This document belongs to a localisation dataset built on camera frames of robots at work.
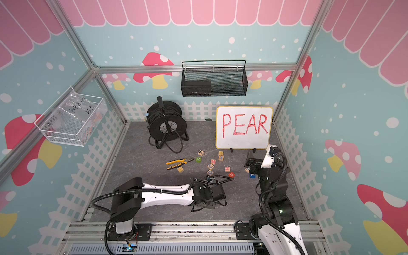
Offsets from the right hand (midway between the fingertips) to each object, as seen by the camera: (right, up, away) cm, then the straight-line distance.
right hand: (258, 151), depth 68 cm
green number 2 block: (-28, -8, +31) cm, 43 cm away
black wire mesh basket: (-18, +42, +28) cm, 54 cm away
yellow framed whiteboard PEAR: (0, +12, +29) cm, 32 cm away
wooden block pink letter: (-19, -9, +29) cm, 36 cm away
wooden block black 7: (-27, -4, +34) cm, 44 cm away
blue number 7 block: (+4, -17, +24) cm, 29 cm away
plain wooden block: (-39, -14, +26) cm, 49 cm away
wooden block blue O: (-21, -15, +25) cm, 36 cm away
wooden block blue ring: (-21, -12, +27) cm, 36 cm away
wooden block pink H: (-10, -14, +26) cm, 31 cm away
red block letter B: (-8, -16, +24) cm, 30 cm away
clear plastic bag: (-83, +15, +4) cm, 84 cm away
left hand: (-22, -28, +12) cm, 38 cm away
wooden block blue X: (-14, -7, +31) cm, 35 cm away
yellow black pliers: (-37, -9, +29) cm, 47 cm away
